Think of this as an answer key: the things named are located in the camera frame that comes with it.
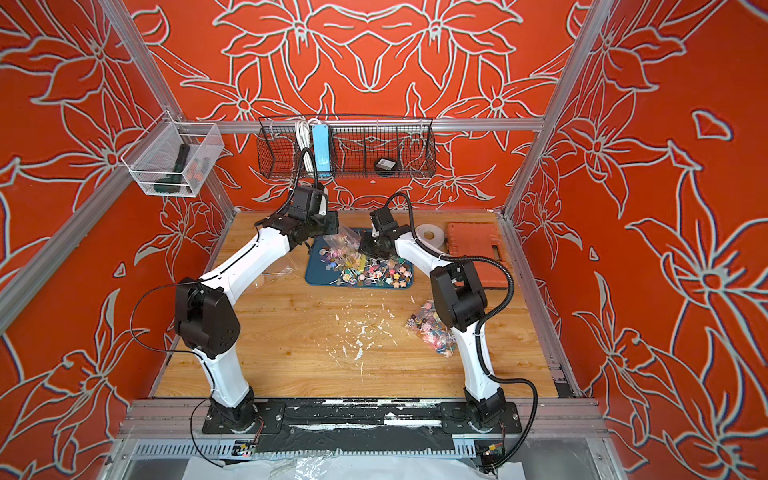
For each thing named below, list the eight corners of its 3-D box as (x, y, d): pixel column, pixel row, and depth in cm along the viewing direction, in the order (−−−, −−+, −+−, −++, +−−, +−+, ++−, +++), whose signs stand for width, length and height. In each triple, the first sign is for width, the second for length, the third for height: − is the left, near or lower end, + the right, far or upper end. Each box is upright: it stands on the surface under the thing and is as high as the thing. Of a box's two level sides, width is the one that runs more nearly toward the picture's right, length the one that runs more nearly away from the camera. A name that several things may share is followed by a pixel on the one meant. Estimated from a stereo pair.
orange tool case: (455, 287, 101) (459, 275, 95) (444, 233, 117) (448, 219, 111) (505, 287, 101) (513, 275, 95) (488, 232, 117) (494, 219, 111)
